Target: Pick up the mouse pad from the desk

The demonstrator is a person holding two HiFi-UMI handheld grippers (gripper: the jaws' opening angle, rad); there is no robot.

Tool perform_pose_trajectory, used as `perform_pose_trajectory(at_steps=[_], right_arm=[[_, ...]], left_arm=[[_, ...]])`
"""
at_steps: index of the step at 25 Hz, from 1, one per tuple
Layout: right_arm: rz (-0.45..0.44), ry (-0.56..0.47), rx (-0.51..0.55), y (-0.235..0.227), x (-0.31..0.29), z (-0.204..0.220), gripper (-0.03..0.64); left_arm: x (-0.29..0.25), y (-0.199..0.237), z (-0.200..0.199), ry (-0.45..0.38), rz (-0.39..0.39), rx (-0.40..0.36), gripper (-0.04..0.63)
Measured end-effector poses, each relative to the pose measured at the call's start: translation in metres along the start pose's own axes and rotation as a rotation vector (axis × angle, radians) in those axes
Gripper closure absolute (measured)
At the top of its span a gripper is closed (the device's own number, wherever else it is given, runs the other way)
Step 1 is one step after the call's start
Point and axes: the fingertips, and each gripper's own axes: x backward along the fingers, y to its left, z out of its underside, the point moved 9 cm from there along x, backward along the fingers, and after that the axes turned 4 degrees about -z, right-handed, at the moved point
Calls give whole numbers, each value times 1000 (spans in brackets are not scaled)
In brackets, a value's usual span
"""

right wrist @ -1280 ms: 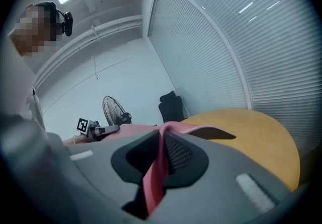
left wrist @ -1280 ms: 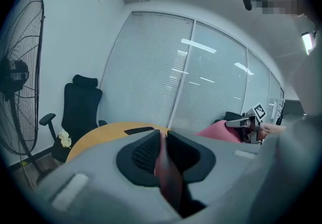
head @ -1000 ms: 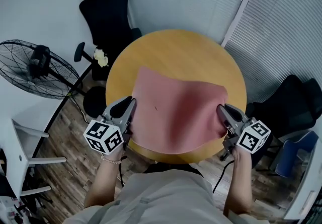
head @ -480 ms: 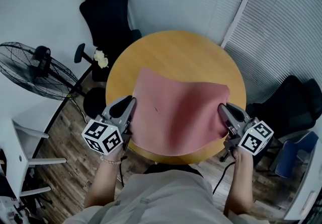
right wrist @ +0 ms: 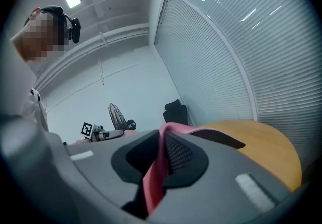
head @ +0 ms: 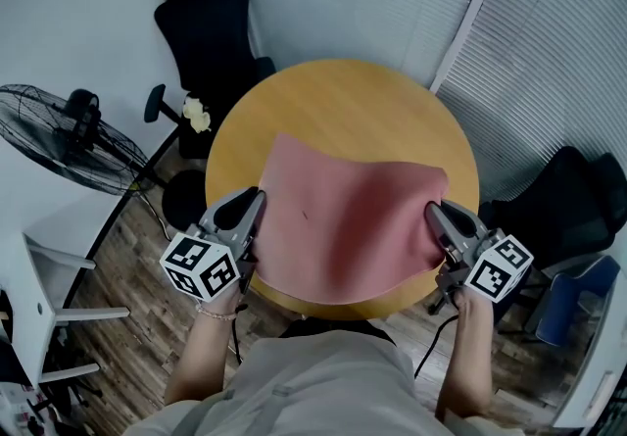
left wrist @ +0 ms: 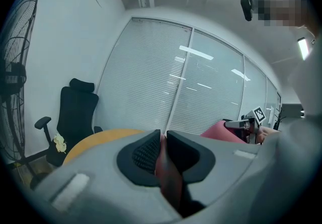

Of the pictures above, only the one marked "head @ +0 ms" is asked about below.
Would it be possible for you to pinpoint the white window frame post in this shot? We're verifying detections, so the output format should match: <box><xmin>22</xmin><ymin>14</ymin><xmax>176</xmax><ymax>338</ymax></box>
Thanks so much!
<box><xmin>428</xmin><ymin>0</ymin><xmax>511</xmax><ymax>93</ymax></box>

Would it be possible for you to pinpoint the black floor fan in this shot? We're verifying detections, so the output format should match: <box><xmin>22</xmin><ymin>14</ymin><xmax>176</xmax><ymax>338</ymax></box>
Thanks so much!
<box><xmin>0</xmin><ymin>82</ymin><xmax>151</xmax><ymax>198</ymax></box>

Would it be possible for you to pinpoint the white side table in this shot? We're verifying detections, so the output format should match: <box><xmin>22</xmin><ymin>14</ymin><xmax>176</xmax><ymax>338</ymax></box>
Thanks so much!
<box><xmin>0</xmin><ymin>229</ymin><xmax>131</xmax><ymax>389</ymax></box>

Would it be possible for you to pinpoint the blue chair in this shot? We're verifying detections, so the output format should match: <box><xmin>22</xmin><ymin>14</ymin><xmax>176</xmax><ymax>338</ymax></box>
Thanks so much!
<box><xmin>522</xmin><ymin>255</ymin><xmax>623</xmax><ymax>348</ymax></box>

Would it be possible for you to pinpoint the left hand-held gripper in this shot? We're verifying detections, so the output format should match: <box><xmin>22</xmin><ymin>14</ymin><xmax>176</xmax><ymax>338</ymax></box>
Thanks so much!
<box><xmin>160</xmin><ymin>186</ymin><xmax>268</xmax><ymax>304</ymax></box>

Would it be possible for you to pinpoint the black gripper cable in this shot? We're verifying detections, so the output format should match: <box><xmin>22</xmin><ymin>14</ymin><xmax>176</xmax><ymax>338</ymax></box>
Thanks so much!
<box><xmin>230</xmin><ymin>314</ymin><xmax>245</xmax><ymax>366</ymax></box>
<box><xmin>413</xmin><ymin>312</ymin><xmax>460</xmax><ymax>380</ymax></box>

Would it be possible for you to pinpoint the black high-back office chair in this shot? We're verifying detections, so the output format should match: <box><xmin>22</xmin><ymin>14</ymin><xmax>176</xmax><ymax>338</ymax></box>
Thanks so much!
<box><xmin>143</xmin><ymin>0</ymin><xmax>278</xmax><ymax>232</ymax></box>

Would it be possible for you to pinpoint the round wooden desk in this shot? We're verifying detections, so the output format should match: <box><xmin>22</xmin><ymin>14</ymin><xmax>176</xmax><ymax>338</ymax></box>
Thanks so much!
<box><xmin>204</xmin><ymin>59</ymin><xmax>480</xmax><ymax>322</ymax></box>

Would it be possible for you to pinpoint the white cabinet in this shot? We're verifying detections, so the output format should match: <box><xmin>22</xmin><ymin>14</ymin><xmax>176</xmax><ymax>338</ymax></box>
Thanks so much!
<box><xmin>552</xmin><ymin>271</ymin><xmax>627</xmax><ymax>430</ymax></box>

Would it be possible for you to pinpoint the crumpled cream cloth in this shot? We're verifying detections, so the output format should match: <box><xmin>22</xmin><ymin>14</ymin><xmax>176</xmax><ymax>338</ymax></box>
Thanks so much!
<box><xmin>181</xmin><ymin>93</ymin><xmax>213</xmax><ymax>134</ymax></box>

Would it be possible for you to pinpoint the beaded bracelet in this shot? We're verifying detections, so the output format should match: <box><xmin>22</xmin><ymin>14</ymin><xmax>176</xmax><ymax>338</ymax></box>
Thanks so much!
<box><xmin>194</xmin><ymin>302</ymin><xmax>249</xmax><ymax>322</ymax></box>

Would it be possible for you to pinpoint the person's right forearm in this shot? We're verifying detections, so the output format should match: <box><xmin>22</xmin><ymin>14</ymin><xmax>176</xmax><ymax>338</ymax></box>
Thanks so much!
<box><xmin>434</xmin><ymin>294</ymin><xmax>496</xmax><ymax>421</ymax></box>

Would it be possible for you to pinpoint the black mesh office chair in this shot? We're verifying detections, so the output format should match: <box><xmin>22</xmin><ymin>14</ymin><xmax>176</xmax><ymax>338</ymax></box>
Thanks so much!
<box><xmin>478</xmin><ymin>144</ymin><xmax>627</xmax><ymax>273</ymax></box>

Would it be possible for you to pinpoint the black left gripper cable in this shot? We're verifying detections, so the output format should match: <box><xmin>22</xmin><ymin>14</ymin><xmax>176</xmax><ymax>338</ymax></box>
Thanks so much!
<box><xmin>230</xmin><ymin>314</ymin><xmax>245</xmax><ymax>366</ymax></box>

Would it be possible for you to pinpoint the person's light shirt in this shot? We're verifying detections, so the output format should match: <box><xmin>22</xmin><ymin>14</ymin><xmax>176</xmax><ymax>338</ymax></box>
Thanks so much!
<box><xmin>130</xmin><ymin>318</ymin><xmax>533</xmax><ymax>436</ymax></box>

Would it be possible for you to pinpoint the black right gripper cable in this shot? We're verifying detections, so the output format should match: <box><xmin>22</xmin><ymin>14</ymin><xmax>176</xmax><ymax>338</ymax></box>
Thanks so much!
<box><xmin>413</xmin><ymin>312</ymin><xmax>460</xmax><ymax>380</ymax></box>

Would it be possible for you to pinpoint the white window blind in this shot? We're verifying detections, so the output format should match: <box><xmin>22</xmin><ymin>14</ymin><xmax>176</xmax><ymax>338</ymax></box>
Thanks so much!
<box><xmin>434</xmin><ymin>0</ymin><xmax>627</xmax><ymax>210</ymax></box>

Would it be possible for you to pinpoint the pink mouse pad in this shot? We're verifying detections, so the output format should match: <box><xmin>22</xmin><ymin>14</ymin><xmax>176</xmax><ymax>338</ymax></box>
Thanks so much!
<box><xmin>252</xmin><ymin>131</ymin><xmax>451</xmax><ymax>307</ymax></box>

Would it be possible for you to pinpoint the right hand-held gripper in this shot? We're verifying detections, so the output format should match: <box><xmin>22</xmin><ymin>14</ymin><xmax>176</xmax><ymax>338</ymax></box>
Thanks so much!
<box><xmin>423</xmin><ymin>199</ymin><xmax>535</xmax><ymax>315</ymax></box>

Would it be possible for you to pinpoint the person's left forearm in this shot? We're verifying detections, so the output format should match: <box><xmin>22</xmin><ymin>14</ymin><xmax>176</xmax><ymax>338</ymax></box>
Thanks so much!
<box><xmin>163</xmin><ymin>287</ymin><xmax>245</xmax><ymax>407</ymax></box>

